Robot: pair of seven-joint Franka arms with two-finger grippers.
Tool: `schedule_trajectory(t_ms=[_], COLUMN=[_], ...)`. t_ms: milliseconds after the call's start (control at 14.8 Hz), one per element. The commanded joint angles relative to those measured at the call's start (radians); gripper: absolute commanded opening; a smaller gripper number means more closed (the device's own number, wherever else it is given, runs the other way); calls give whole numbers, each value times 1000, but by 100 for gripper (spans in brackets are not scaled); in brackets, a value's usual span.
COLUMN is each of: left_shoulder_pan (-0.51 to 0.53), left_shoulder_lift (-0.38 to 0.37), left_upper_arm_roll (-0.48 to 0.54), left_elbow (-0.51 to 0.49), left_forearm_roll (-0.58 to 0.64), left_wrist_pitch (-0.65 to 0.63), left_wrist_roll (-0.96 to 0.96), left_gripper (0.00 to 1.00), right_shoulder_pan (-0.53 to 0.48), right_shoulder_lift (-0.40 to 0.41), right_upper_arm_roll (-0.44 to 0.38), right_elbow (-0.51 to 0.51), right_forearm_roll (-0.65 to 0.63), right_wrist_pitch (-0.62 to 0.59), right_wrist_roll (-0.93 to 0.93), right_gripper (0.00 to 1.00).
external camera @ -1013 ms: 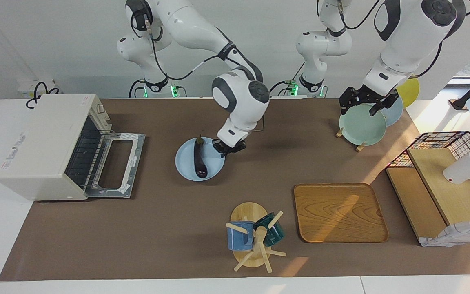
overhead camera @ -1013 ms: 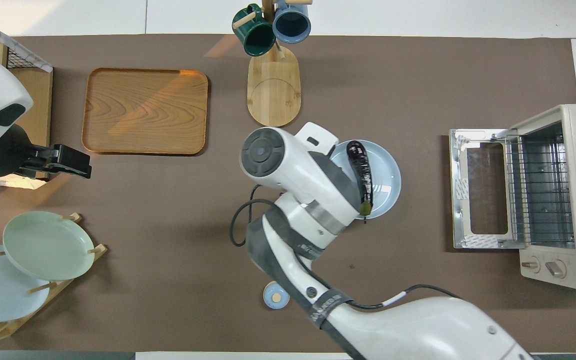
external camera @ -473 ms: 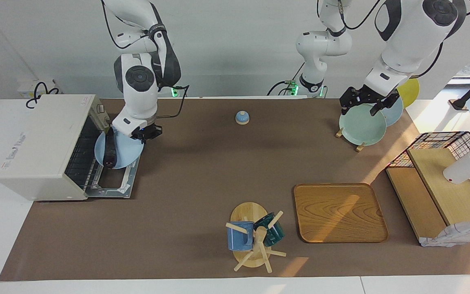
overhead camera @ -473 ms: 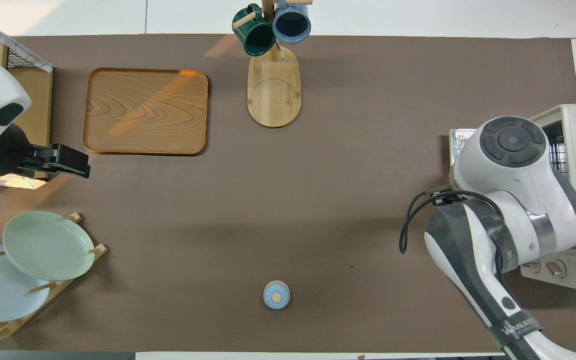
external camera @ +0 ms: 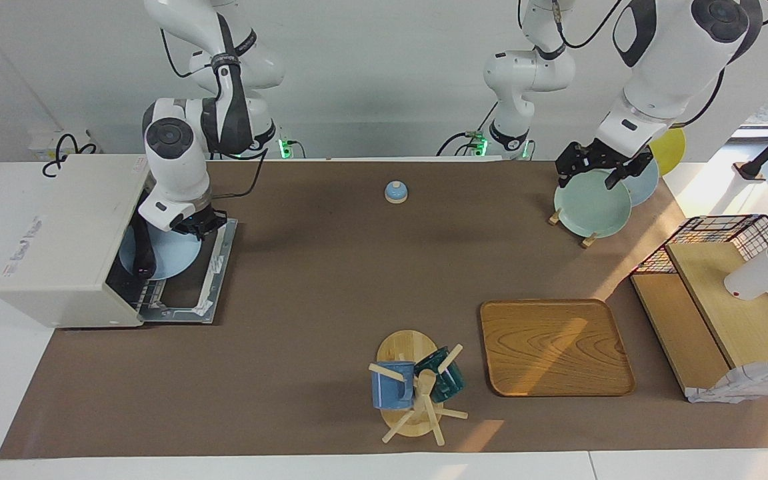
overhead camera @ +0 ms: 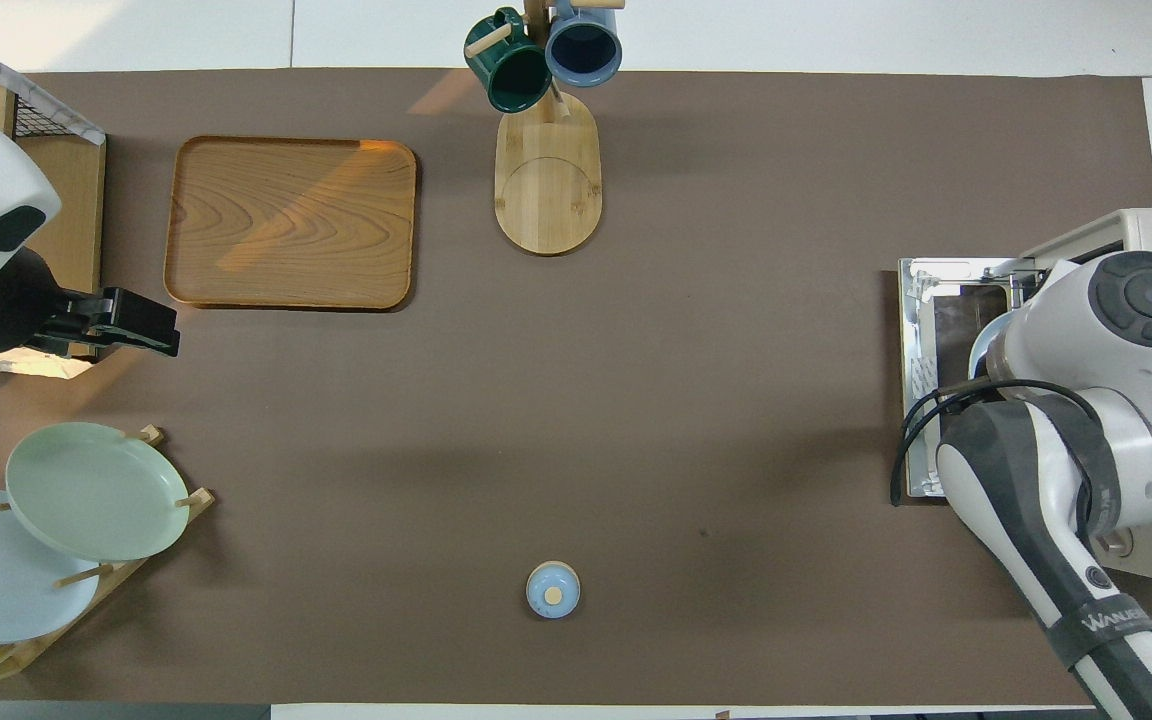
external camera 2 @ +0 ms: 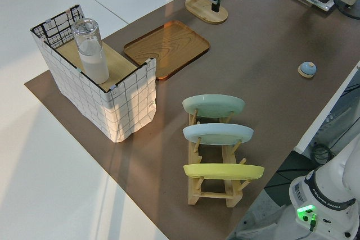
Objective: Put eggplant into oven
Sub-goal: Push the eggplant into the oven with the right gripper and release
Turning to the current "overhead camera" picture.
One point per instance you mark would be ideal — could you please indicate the wooden shelf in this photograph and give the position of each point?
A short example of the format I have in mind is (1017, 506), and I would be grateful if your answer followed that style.
(76, 220)

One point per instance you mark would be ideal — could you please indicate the blue mug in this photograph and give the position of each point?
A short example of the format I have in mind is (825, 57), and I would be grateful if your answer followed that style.
(584, 50)

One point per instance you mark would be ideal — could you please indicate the wooden mug tree stand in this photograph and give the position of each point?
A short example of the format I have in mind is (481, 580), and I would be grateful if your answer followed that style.
(548, 190)

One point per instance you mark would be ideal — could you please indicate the dark green mug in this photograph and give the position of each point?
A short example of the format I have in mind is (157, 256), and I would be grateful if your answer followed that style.
(516, 75)

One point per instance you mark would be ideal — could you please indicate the light blue racked plate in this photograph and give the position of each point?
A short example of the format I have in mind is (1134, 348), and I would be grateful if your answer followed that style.
(6, 590)

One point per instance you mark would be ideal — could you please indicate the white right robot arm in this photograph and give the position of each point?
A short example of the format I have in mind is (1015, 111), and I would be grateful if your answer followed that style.
(1136, 400)

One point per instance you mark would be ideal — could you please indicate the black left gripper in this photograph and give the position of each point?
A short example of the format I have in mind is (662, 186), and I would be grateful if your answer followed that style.
(11, 310)

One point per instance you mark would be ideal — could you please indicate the wooden serving tray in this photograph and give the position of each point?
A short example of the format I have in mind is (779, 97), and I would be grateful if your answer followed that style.
(291, 225)

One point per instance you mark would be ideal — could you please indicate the pale green plate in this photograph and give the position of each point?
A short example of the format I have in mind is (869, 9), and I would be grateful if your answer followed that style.
(96, 490)

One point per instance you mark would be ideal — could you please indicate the brown table mat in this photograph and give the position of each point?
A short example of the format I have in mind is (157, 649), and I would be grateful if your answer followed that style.
(636, 400)

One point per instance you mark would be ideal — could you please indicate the cream toaster oven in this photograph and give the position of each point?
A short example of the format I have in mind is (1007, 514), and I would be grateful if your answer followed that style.
(936, 290)

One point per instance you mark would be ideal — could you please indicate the wooden plate rack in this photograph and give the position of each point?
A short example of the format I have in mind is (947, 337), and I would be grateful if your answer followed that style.
(198, 497)

